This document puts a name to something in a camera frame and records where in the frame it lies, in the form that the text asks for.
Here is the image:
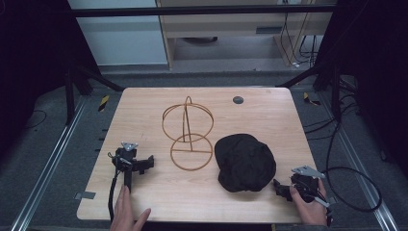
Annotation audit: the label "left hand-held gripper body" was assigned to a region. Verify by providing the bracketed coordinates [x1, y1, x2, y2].
[110, 141, 146, 193]

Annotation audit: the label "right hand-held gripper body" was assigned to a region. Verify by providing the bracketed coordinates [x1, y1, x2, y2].
[290, 165, 331, 208]

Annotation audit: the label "black hat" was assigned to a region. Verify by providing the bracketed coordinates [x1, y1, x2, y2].
[214, 133, 277, 193]

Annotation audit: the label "person's right hand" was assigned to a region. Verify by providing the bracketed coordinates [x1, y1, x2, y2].
[289, 178, 329, 226]

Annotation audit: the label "person's left hand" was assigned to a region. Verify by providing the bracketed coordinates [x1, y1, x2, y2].
[110, 184, 152, 231]

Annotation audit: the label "grey tape strip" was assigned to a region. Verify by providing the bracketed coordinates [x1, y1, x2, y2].
[74, 191, 97, 200]

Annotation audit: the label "yellow black hazard tape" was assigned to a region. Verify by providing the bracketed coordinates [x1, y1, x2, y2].
[302, 91, 321, 107]
[97, 94, 111, 113]

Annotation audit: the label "white cabinet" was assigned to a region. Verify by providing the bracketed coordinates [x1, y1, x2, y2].
[67, 0, 169, 67]

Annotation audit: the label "light wooden office desk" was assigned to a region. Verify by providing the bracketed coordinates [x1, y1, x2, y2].
[156, 0, 337, 69]

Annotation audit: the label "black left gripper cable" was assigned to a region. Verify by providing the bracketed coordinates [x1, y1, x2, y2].
[108, 153, 120, 223]

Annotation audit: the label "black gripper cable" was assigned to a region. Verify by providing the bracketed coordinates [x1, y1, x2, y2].
[108, 153, 120, 223]
[316, 121, 383, 227]

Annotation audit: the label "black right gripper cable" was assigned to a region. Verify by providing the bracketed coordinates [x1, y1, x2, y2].
[316, 121, 383, 227]

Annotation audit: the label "brown wire hat stand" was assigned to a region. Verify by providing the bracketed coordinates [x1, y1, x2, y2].
[162, 95, 216, 172]

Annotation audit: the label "aluminium floor rail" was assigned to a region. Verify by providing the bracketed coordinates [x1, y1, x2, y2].
[9, 95, 89, 231]
[319, 92, 400, 231]

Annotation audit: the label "black floor cables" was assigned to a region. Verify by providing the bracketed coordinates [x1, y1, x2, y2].
[303, 76, 364, 142]

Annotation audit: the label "black metal frame stand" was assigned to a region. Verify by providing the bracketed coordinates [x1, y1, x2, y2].
[275, 62, 343, 123]
[63, 61, 125, 126]

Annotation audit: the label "thin black floor cable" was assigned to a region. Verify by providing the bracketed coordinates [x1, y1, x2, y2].
[24, 109, 48, 130]

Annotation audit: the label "bundle of desk cables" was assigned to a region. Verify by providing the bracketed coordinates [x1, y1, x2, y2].
[279, 0, 320, 69]

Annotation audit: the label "black horizontal frame bar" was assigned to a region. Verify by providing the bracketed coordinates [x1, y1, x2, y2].
[70, 4, 337, 18]

